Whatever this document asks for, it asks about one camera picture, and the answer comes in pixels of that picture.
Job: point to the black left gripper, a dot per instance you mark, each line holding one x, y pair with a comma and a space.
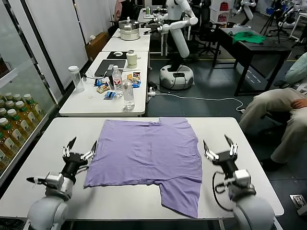
74, 164

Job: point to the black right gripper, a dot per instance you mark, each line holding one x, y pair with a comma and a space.
227, 160

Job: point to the purple t-shirt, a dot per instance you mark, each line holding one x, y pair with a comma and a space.
148, 153

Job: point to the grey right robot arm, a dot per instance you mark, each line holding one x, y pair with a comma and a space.
254, 213

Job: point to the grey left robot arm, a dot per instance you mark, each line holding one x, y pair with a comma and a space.
45, 210

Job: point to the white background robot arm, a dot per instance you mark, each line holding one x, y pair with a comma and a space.
247, 10

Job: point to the white side table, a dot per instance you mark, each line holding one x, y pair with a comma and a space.
79, 105

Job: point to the blue snack packet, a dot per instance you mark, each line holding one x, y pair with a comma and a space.
135, 83
109, 95
98, 82

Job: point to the black office chair under person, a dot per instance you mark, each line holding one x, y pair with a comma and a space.
273, 117

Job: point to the yellow tea bottle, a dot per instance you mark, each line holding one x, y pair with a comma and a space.
25, 115
10, 134
18, 123
9, 95
6, 146
2, 111
9, 103
33, 109
17, 97

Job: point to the tan snack packet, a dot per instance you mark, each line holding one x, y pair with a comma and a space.
102, 89

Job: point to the seated person beige trousers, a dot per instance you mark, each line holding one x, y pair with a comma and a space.
271, 103

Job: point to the clear tumbler white lid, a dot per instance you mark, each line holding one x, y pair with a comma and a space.
76, 79

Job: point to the tall clear water bottle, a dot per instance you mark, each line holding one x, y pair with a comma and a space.
128, 95

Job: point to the red label water bottle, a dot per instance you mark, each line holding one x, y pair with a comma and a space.
117, 82

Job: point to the grey closed laptop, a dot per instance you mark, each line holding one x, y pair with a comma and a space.
110, 72

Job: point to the orange snack packet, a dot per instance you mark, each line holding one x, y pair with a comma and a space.
129, 76

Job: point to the small white remote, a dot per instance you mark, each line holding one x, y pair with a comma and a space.
110, 66

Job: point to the metal floor outlet box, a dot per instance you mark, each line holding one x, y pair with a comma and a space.
298, 200

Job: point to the white power strip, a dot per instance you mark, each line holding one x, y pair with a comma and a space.
151, 91

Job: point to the dark snack packet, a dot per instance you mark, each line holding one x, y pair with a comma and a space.
136, 74

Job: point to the black mouse pad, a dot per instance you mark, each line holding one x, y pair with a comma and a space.
110, 56

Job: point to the cream thermos jug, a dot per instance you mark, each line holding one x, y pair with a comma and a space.
131, 60

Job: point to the white computer mouse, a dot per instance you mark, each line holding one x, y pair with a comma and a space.
117, 53

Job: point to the brown cardboard box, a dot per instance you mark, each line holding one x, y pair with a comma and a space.
96, 46

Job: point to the black table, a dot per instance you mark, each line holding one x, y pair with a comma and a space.
263, 46

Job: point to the white table with cooker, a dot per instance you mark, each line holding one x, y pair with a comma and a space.
127, 44

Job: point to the empty black office chair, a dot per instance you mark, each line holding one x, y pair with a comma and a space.
208, 36

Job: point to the green cloth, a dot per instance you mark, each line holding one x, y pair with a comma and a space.
248, 37

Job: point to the white humanoid robot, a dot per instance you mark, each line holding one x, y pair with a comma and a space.
178, 40

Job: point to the black tripod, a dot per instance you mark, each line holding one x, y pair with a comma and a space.
271, 21

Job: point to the white shelf red items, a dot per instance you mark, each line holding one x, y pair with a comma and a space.
223, 12

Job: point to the person in pink top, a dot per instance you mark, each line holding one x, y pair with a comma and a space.
118, 9

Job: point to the small green bottle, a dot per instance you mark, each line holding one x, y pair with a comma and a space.
148, 10

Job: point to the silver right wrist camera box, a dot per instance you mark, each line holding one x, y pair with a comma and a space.
242, 176

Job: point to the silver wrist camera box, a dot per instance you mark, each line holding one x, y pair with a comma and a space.
242, 176
54, 178

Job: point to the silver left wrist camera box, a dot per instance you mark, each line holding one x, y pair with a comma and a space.
54, 178

